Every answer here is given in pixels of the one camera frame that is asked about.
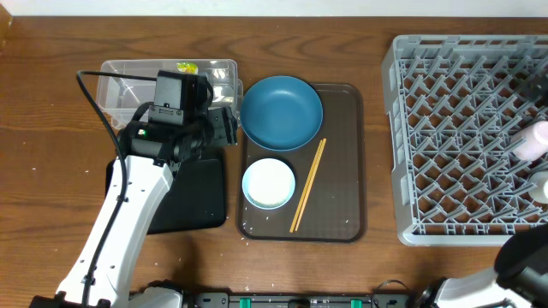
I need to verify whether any grey dishwasher rack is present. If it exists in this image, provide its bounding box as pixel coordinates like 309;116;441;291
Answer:
381;35;547;246

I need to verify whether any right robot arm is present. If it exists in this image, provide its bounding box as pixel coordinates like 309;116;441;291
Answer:
412;74;547;307

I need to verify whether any wooden chopstick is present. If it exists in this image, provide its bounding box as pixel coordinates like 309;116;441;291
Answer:
293;138;328;233
289;137;325;234

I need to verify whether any light blue rice bowl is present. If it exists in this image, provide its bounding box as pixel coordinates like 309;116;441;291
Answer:
241;158;296;210

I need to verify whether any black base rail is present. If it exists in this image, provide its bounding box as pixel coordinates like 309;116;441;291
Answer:
182;293;414;308

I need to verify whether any yellow green snack wrapper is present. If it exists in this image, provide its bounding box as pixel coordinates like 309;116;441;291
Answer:
176;62;199;74

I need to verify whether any pink plastic cup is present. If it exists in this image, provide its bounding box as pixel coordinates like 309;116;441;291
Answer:
511;121;548;161

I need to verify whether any brown serving tray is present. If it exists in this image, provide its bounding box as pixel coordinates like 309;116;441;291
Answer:
236;83;366;243

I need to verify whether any white green plastic cup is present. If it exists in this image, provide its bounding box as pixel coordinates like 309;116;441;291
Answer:
528;171;548;204

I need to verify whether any blue plate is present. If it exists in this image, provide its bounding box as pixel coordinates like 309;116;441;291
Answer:
240;75;324;151

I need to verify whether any black tray lid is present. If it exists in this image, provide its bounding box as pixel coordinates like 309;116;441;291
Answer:
100;156;226;234

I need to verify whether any clear plastic waste bin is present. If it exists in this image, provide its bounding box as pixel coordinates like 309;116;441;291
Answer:
96;59;243;130

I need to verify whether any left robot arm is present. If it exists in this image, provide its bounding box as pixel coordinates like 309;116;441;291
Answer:
30;107;237;307

